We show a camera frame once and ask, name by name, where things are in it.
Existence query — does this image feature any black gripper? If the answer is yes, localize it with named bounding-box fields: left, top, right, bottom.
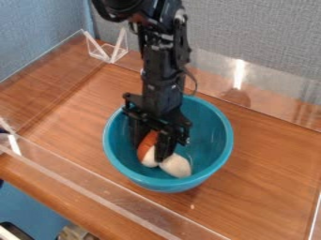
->
left=123, top=69, right=193, bottom=162

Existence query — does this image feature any white brown toy mushroom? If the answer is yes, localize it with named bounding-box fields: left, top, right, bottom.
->
left=137, top=131, right=191, bottom=178

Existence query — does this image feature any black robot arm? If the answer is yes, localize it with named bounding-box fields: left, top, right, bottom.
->
left=91, top=0, right=191, bottom=161

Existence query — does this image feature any blue bowl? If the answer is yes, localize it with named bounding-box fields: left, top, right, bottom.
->
left=102, top=97, right=234, bottom=193

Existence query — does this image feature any clear acrylic front barrier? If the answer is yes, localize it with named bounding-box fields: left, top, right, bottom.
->
left=0, top=117, right=230, bottom=240

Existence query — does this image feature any clear acrylic barrier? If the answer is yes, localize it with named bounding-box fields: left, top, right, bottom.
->
left=90, top=29, right=321, bottom=132
left=0, top=29, right=103, bottom=131
left=0, top=117, right=230, bottom=240

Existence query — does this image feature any clear acrylic left barrier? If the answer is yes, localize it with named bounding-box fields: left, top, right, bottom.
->
left=0, top=29, right=103, bottom=131

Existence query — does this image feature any clear acrylic back barrier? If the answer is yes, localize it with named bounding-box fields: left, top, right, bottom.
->
left=90, top=29, right=321, bottom=132

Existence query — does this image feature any black cable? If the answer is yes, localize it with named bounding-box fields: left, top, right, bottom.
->
left=179, top=67, right=199, bottom=98

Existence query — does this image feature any clear acrylic corner bracket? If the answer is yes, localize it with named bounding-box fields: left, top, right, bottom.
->
left=83, top=28, right=130, bottom=64

